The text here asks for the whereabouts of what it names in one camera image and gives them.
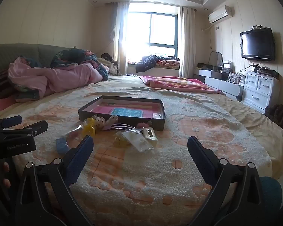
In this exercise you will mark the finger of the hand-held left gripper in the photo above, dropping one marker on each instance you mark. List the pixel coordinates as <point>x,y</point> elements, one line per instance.
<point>37,127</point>
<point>10,121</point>

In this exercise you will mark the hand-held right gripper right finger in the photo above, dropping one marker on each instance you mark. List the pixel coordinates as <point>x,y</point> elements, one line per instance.
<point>200,155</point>

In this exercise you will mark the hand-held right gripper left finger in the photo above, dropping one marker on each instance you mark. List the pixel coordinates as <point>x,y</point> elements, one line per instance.
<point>81,153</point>

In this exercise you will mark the blue packet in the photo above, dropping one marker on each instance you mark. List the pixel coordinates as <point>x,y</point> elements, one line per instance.
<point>62,145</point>

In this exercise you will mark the small clear plastic packet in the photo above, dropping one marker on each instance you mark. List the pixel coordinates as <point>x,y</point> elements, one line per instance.
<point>72,133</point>

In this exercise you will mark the yellow hair claw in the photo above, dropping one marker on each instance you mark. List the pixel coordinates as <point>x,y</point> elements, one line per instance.
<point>89,126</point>

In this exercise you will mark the dark cardboard box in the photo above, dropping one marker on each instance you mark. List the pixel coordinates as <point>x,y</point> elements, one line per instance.
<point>122,122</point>

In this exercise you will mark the cream hair clip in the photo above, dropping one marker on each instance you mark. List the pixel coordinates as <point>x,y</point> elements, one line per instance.
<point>151,134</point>

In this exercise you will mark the clear bag with white contents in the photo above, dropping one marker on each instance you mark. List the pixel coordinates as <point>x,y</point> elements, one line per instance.
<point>139,140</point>

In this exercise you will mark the person's left hand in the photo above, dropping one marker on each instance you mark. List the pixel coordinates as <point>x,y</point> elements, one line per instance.
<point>6,169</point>

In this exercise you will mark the white polka dot ribbon bow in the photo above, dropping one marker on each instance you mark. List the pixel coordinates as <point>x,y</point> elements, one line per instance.
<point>103,122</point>

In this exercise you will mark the pink quilt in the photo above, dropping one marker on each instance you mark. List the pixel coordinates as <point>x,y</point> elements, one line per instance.
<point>68,77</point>

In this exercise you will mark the blue printed card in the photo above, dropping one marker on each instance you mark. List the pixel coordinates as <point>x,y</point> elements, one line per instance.
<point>126,111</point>

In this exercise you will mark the pink pompom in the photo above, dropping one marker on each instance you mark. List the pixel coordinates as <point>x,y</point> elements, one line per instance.
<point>143,124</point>

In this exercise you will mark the green headboard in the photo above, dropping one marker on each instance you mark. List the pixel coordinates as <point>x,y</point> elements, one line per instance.
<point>18,51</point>

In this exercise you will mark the red patterned blanket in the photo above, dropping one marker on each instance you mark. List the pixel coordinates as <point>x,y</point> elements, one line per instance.
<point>176,83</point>

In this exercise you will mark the teal cloth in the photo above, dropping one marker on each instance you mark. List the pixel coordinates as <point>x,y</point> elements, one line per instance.
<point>271,195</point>

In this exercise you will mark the brown fuzzy cloth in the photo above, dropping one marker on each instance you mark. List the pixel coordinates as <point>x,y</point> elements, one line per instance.
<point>277,114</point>

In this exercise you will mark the white drawer cabinet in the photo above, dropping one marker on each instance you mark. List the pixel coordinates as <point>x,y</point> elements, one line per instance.
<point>259,89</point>

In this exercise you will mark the pile of clothes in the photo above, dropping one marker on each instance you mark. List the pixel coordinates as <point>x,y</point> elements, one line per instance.
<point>153,62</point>

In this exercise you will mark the black set-top box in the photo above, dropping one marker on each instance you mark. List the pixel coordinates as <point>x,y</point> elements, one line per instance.
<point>267,71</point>

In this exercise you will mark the sheer white curtain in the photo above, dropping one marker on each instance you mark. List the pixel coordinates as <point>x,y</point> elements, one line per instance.
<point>120,40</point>
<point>187,42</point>

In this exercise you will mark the window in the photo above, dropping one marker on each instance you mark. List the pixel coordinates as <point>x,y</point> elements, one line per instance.
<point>153,30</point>

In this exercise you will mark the white air conditioner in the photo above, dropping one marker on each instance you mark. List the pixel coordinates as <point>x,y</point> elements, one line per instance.
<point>220,14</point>

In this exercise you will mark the black wall television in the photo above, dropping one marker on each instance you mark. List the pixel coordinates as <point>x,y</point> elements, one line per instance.
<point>257,43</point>

